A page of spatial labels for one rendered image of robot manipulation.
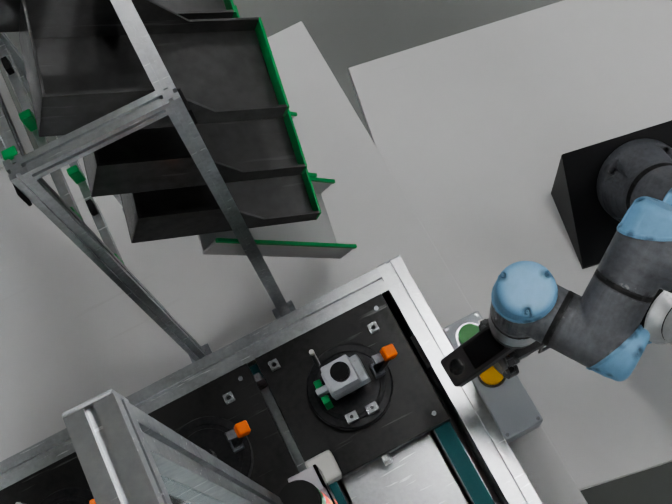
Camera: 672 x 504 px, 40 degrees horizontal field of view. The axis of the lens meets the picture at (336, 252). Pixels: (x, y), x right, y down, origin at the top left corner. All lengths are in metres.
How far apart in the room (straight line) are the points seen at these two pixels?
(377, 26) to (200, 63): 1.88
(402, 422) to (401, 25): 1.70
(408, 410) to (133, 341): 0.54
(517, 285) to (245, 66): 0.42
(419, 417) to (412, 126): 0.59
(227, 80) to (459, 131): 0.78
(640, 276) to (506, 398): 0.48
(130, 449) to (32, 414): 1.28
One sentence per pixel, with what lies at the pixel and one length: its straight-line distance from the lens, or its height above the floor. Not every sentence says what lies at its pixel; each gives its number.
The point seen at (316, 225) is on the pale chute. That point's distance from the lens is 1.59.
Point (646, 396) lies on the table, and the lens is 1.69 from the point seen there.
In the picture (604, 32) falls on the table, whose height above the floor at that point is 0.86.
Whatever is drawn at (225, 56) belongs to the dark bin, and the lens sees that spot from 1.15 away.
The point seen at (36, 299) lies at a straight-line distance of 1.85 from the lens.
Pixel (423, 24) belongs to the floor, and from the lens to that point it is 2.98.
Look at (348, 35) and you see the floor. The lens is 2.97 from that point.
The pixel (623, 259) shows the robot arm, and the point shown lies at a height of 1.42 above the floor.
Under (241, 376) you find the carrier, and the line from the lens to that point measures 1.58.
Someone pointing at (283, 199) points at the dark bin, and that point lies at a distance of 1.40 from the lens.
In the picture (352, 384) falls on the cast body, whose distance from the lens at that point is 1.43.
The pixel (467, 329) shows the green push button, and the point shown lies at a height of 0.97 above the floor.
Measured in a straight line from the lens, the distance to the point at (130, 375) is 1.75.
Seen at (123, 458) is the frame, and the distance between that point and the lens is 0.52.
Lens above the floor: 2.48
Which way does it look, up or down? 69 degrees down
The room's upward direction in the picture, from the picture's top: 16 degrees counter-clockwise
